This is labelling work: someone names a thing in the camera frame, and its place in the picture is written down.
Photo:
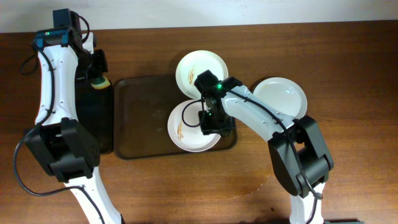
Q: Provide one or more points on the black tray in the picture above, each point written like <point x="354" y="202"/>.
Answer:
<point x="95" y="112"/>

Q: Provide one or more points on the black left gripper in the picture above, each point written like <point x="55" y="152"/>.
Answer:
<point x="94" y="74"/>

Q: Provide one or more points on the brown tray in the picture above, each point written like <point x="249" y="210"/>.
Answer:
<point x="142" y="107"/>

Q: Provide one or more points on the white plate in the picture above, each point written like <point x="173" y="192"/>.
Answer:
<point x="195" y="63"/>
<point x="187" y="138"/>
<point x="283" y="95"/>

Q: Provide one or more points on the green yellow sponge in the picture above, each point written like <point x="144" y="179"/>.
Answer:
<point x="100" y="83"/>

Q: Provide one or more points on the white plate back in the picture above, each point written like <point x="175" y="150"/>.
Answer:
<point x="195" y="63"/>

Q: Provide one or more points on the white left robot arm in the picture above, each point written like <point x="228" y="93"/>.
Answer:
<point x="60" y="143"/>

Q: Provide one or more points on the white plate front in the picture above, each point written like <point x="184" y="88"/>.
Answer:
<point x="187" y="138"/>

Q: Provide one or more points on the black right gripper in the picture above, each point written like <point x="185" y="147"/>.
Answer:
<point x="211" y="125"/>

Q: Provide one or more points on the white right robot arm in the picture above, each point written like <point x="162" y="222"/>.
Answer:
<point x="300" y="157"/>

